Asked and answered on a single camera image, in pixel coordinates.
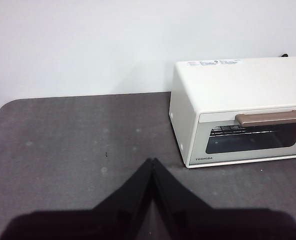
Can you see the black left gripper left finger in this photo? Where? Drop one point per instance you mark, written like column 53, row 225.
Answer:
column 123, row 205

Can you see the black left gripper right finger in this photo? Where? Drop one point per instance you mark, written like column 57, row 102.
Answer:
column 183, row 207

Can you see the glass oven door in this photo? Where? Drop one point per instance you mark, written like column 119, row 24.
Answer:
column 203, row 135

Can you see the white toaster oven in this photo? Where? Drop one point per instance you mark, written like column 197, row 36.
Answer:
column 238, row 85

